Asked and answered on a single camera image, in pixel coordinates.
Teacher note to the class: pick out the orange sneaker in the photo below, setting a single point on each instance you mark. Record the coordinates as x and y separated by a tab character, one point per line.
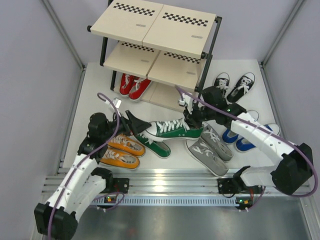
117	158
126	144

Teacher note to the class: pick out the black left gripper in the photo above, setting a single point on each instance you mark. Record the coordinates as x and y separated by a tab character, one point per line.
138	125

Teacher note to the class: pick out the blue sneaker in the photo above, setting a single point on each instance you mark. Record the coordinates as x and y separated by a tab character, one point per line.
243	145
230	137

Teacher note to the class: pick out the grey sneaker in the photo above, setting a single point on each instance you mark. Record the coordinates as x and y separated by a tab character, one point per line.
214	141
205	155

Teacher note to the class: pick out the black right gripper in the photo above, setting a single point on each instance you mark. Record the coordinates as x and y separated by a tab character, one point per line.
190	118

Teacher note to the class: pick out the orange sneaker lower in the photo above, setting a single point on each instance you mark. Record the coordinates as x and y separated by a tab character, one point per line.
117	158

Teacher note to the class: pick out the orange sneaker upper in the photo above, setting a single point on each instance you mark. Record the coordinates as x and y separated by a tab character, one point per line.
126	144

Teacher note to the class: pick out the black sneaker right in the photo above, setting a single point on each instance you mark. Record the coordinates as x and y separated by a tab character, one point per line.
242	87

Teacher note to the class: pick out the aluminium mounting rail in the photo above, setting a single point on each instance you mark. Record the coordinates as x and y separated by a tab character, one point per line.
160	182

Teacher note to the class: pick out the black sneaker left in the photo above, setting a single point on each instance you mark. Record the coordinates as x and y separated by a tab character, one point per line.
222	82

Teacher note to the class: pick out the green sneaker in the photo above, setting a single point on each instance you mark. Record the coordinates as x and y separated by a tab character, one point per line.
160	131
160	149

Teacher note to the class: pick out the blue sneaker right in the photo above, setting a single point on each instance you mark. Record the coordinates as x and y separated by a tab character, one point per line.
243	145

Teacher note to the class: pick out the black sneaker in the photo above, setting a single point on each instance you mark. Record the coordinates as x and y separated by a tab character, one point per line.
222	82
242	87

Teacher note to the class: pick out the red sneaker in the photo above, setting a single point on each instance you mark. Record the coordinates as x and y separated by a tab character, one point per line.
140	85
126	84

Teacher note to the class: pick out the beige three-tier shoe shelf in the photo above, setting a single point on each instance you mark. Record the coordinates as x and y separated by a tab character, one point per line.
169	45

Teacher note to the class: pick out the blue sneaker left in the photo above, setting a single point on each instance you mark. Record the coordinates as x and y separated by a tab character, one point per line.
230	137

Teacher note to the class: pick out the grey sneaker lower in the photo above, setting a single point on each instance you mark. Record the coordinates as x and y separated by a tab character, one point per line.
205	155

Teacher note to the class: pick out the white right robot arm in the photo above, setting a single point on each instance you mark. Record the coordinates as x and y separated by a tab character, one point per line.
292	164

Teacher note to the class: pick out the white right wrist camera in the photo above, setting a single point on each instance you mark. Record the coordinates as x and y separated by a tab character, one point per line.
185	101

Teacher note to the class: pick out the grey sneaker upper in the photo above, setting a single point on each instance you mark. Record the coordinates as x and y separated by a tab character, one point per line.
214	141

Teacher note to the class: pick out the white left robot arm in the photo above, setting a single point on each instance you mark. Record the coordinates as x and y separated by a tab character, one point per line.
59	216

